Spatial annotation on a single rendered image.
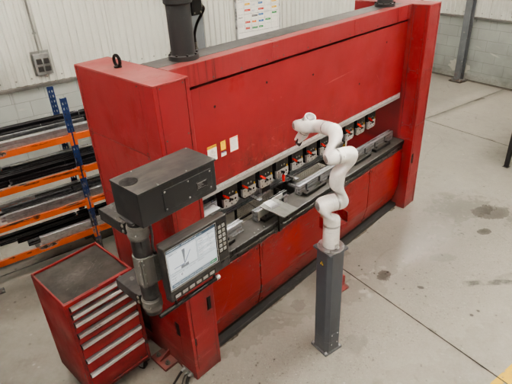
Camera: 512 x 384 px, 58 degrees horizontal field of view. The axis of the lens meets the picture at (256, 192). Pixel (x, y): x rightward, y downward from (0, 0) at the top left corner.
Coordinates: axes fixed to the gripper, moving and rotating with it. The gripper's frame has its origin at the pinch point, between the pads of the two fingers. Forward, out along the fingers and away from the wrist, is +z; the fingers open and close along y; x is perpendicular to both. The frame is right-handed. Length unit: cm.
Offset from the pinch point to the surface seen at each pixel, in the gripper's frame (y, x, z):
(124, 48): -78, -363, 246
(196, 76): 56, -56, -54
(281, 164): -2.7, -8.4, 43.4
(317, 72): -63, -41, -1
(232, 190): 53, -10, 29
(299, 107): -34.5, -29.9, 12.5
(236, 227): 57, 7, 61
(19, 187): 162, -165, 128
